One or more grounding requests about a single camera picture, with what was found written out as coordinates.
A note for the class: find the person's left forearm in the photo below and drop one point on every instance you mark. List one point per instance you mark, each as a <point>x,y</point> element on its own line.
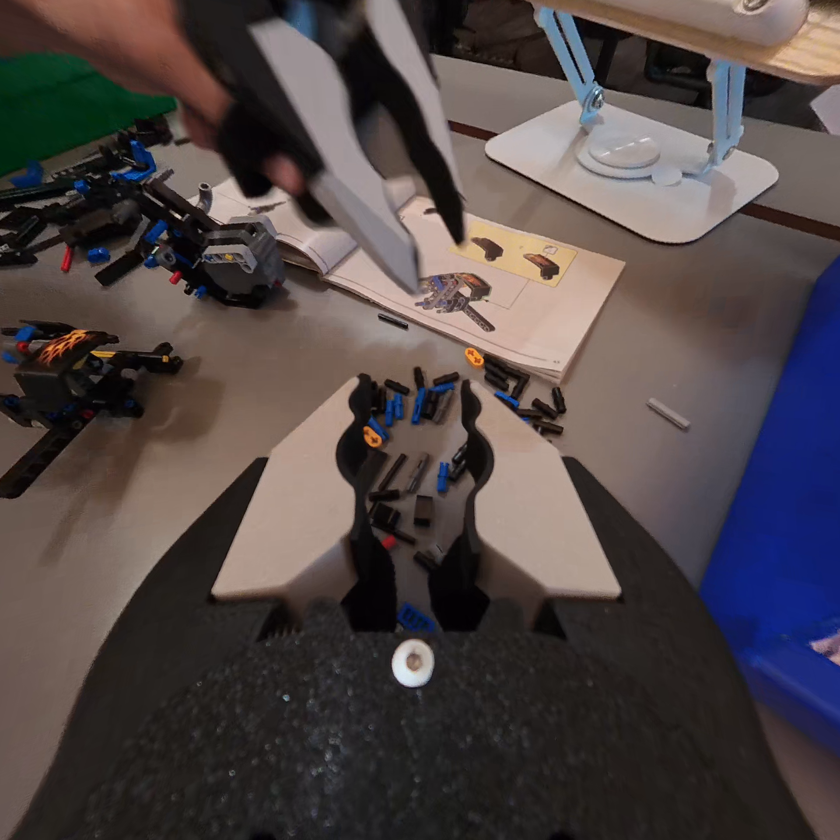
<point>98,46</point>

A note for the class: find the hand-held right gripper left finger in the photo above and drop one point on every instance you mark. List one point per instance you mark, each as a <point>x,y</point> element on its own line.
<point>289,525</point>

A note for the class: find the black lego sub-assembly flame print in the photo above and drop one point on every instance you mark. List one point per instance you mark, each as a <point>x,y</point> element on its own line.
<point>52,380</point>

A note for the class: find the lego instruction booklet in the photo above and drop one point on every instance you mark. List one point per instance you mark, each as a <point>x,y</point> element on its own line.
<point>558,308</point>

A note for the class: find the small grey lego piece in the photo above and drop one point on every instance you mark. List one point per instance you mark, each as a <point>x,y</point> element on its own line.
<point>668,413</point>

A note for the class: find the single black lego pin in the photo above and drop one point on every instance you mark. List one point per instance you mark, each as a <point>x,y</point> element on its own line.
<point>392,321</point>

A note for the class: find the wooden edged board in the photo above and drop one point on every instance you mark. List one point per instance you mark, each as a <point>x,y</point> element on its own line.
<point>787,56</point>

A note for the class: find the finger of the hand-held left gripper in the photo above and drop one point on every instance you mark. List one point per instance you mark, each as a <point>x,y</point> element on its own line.
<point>328,131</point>
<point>407,65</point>

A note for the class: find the green plastic storage bin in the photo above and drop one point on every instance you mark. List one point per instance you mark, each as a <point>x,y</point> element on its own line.
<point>65,98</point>

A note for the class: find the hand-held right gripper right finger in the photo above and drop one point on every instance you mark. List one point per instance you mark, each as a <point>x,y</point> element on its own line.
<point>544,525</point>

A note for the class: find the white metal stand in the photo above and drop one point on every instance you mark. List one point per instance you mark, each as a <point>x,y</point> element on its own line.
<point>656,203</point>

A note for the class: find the blue lego plate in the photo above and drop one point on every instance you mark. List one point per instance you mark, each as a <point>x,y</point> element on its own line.
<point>413,618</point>

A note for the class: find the blue plastic storage bin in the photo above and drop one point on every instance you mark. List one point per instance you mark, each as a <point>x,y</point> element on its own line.
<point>774,492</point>

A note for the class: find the pile of small lego pins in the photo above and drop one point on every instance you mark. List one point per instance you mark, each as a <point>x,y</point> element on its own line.
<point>423,508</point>

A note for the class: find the large grey black lego assembly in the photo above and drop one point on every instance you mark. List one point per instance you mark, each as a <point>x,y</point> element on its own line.
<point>243,262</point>

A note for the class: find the person's left hand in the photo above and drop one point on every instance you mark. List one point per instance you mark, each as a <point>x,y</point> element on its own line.
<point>203,121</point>

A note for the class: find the pile of lego beams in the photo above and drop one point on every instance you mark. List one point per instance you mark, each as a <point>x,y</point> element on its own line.
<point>98,226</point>

